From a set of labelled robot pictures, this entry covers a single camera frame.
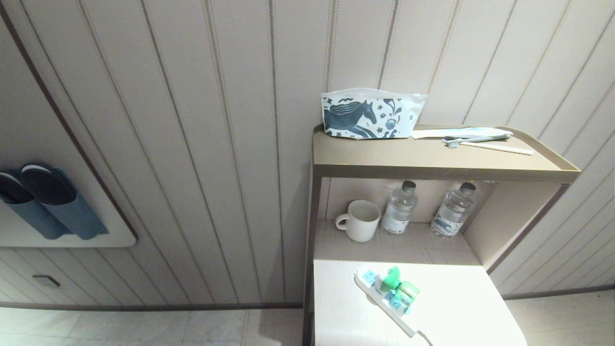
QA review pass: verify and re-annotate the clear water bottle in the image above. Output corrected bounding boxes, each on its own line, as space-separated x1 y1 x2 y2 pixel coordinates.
381 180 418 235
430 182 477 237

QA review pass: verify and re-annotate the white toothbrush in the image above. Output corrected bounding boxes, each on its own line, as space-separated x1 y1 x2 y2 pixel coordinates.
460 141 535 156

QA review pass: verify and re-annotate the white cabinet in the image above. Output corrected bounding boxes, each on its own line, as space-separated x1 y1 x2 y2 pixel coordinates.
313 259 528 346

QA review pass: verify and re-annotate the white pouch with horse print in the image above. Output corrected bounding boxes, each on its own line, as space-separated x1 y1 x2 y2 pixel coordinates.
321 88 428 140

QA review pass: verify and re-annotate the blue slipper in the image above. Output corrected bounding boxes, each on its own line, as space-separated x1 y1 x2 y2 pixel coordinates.
20 163 109 241
0 169 71 240

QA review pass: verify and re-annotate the beige shelf unit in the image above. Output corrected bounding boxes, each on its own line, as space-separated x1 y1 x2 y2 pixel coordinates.
303 124 582 346

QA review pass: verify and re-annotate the grey toothbrush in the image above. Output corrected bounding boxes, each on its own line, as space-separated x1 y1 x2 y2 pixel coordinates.
442 134 511 148

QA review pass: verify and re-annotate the white ribbed mug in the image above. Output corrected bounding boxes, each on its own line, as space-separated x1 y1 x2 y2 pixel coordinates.
335 200 381 243

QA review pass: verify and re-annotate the white power strip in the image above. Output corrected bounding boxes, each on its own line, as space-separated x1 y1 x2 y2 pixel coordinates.
355 269 419 338

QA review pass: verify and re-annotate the green mosquito repellent device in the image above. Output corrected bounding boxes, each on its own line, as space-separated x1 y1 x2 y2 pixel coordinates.
380 267 420 306

